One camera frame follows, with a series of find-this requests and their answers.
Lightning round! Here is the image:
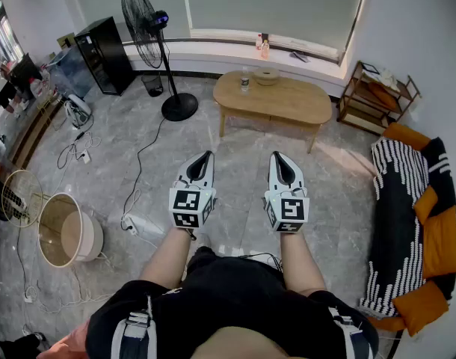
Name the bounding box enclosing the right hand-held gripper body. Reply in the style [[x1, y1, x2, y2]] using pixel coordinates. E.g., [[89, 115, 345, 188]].
[[264, 183, 310, 234]]

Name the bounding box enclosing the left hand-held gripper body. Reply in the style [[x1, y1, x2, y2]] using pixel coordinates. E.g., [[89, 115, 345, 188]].
[[168, 179, 218, 232]]

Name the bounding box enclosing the person's left forearm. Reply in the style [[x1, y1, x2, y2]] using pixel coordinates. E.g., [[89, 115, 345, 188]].
[[139, 226, 194, 289]]

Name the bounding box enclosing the person's right forearm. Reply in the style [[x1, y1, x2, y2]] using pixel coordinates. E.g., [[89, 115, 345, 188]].
[[280, 232, 328, 297]]

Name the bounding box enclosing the wooden coffee table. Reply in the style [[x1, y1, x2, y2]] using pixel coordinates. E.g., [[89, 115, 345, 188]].
[[212, 69, 333, 155]]

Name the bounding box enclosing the black mesh waste bin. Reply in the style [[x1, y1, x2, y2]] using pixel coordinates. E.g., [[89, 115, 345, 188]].
[[141, 73, 164, 98]]

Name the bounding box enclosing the wooden shelf rack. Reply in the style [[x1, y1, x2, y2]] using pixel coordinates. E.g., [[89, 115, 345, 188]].
[[336, 61, 422, 136]]

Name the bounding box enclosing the person's black clothing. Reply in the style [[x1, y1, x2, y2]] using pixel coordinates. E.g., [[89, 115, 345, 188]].
[[84, 247, 380, 359]]

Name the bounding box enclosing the orange cushion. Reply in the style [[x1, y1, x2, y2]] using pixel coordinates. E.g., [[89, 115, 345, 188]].
[[368, 82, 398, 111]]

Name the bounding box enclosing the white floor appliance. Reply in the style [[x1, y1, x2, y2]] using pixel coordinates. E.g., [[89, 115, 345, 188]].
[[63, 94, 93, 129]]

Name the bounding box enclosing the white crumpled cloth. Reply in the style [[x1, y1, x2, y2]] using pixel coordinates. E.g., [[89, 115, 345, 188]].
[[377, 69, 401, 90]]

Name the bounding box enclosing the black cabinet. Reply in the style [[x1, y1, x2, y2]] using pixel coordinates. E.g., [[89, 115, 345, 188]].
[[73, 16, 136, 96]]

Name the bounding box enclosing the orange sofa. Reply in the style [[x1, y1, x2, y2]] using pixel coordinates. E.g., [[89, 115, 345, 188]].
[[366, 122, 456, 338]]

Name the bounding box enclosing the black standing fan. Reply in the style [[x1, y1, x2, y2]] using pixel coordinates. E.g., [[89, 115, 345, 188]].
[[120, 0, 199, 122]]

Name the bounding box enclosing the glass tank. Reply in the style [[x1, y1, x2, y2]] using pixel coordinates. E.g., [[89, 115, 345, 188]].
[[48, 45, 98, 99]]

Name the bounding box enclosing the brown wooden plank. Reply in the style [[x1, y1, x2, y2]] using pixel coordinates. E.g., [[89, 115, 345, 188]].
[[9, 97, 64, 168]]

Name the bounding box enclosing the white window blind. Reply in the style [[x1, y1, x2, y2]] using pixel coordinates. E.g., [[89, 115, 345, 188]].
[[181, 0, 368, 52]]

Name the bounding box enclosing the black fan power cable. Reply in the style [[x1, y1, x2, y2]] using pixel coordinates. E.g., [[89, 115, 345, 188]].
[[121, 114, 167, 222]]

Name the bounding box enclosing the white tangled cable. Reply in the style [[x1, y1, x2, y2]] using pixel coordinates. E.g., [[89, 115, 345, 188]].
[[57, 125, 102, 171]]

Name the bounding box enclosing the grey white harness strap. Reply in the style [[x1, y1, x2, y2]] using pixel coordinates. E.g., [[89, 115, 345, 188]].
[[111, 308, 158, 359], [328, 305, 363, 359]]

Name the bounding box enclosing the gold wire basket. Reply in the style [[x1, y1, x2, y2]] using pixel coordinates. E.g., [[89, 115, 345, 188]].
[[1, 169, 44, 228]]

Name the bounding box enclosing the white floor cable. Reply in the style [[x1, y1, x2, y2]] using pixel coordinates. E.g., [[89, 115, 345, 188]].
[[17, 230, 115, 316]]

